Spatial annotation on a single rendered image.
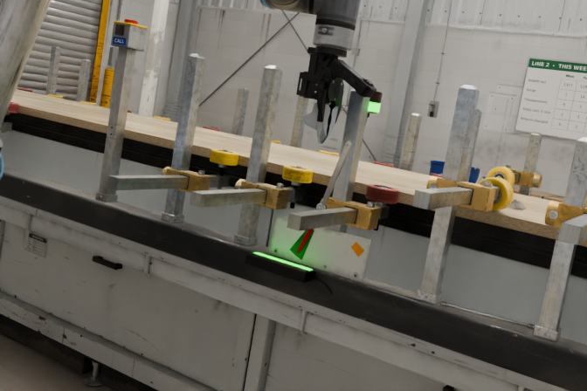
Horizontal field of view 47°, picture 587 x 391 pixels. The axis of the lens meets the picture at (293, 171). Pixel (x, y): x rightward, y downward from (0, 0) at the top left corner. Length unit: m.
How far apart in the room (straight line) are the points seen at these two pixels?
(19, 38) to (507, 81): 7.79
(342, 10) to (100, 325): 1.46
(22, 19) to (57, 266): 1.16
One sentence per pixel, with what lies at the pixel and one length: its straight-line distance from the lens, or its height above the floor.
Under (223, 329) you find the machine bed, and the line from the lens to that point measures 2.12.
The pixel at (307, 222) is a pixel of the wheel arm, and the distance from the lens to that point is 1.35.
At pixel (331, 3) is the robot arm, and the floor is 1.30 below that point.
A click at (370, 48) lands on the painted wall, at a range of 9.89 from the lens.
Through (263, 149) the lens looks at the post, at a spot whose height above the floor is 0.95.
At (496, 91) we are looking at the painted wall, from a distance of 9.06.
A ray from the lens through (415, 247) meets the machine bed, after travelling 1.74.
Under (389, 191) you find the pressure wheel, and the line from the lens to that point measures 1.65.
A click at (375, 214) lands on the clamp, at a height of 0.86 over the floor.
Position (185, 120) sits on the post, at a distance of 1.83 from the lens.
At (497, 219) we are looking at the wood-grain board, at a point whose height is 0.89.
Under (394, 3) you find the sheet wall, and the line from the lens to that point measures 9.89.
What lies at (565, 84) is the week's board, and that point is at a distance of 8.81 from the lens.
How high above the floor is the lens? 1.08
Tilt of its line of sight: 6 degrees down
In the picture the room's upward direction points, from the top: 10 degrees clockwise
